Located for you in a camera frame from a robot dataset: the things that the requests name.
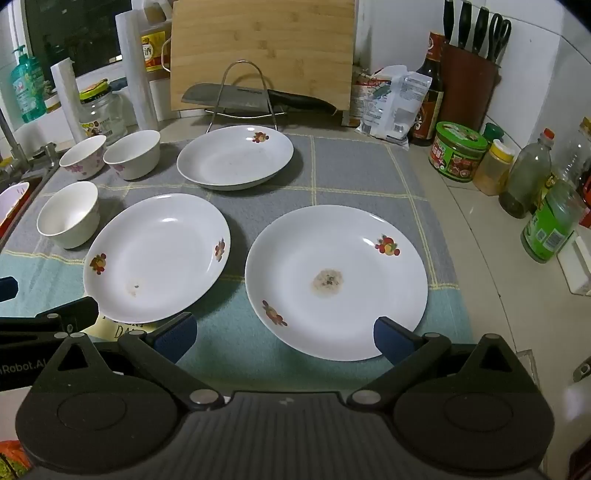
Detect yellow-lid spice jar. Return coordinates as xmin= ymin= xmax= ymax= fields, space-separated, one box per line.
xmin=473 ymin=139 xmax=516 ymax=197

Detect black kitchen scissors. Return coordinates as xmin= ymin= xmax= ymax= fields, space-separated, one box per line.
xmin=486 ymin=12 xmax=513 ymax=64

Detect metal wire knife rack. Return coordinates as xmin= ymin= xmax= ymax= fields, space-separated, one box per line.
xmin=204 ymin=59 xmax=287 ymax=133

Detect large white fruit-print plate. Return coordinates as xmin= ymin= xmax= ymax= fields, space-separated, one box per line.
xmin=245 ymin=205 xmax=428 ymax=361

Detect bamboo cutting board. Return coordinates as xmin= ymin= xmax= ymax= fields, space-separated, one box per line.
xmin=169 ymin=0 xmax=356 ymax=113

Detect red and white bowl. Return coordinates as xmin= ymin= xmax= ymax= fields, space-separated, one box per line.
xmin=0 ymin=181 xmax=31 ymax=232

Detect white paper roll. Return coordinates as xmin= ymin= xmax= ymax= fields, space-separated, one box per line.
xmin=114 ymin=8 xmax=160 ymax=133

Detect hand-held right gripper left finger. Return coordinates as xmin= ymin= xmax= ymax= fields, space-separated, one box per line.
xmin=44 ymin=312 xmax=226 ymax=411

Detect green-lid sauce jar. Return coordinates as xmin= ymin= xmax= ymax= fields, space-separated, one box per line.
xmin=428 ymin=121 xmax=489 ymax=184

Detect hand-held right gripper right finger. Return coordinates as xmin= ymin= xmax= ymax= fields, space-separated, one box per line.
xmin=347 ymin=316 xmax=528 ymax=411

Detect plain white bowl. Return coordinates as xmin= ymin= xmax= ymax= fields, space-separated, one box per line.
xmin=103 ymin=130 xmax=162 ymax=181
xmin=36 ymin=181 xmax=100 ymax=250

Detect glass jar with green lid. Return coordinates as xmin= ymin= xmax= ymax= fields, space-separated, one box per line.
xmin=78 ymin=80 xmax=128 ymax=140

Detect black-handled cleaver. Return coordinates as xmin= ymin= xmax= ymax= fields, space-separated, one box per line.
xmin=180 ymin=82 xmax=338 ymax=116

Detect grey checked dish mat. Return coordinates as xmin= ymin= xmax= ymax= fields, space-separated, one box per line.
xmin=0 ymin=131 xmax=472 ymax=385

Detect white floral bowl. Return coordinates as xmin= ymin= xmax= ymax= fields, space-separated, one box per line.
xmin=59 ymin=135 xmax=108 ymax=181

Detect green dish soap bottle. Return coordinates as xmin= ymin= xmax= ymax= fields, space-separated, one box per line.
xmin=10 ymin=45 xmax=47 ymax=123

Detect cooking oil bottle yellow label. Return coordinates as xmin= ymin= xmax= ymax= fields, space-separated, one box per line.
xmin=140 ymin=0 xmax=172 ymax=77

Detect yellow paper note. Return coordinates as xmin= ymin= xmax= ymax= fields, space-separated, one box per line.
xmin=89 ymin=314 xmax=163 ymax=345

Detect clear bottle with yellow cap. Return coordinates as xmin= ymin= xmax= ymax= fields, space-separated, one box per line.
xmin=553 ymin=116 xmax=591 ymax=186

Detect white and blue packet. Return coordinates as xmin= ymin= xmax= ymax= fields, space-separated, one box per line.
xmin=355 ymin=64 xmax=433 ymax=151

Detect brown knife block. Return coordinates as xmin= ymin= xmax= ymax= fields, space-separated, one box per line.
xmin=438 ymin=43 xmax=502 ymax=135

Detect white box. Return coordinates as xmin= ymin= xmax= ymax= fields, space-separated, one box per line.
xmin=556 ymin=235 xmax=591 ymax=296

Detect red and white packet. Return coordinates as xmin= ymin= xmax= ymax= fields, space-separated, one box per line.
xmin=341 ymin=69 xmax=384 ymax=128

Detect red label sauce bottle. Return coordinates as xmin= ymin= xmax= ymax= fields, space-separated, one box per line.
xmin=576 ymin=168 xmax=591 ymax=209

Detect dark soy sauce bottle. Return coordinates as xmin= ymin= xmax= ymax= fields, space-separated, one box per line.
xmin=410 ymin=31 xmax=445 ymax=148

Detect green label bottle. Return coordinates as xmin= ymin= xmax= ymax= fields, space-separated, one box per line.
xmin=520 ymin=177 xmax=587 ymax=264

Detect metal sink faucet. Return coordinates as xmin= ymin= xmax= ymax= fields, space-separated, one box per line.
xmin=0 ymin=110 xmax=61 ymax=177

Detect black-handled knife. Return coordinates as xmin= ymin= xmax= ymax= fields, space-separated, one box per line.
xmin=471 ymin=5 xmax=491 ymax=59
xmin=457 ymin=0 xmax=473 ymax=49
xmin=442 ymin=0 xmax=456 ymax=45

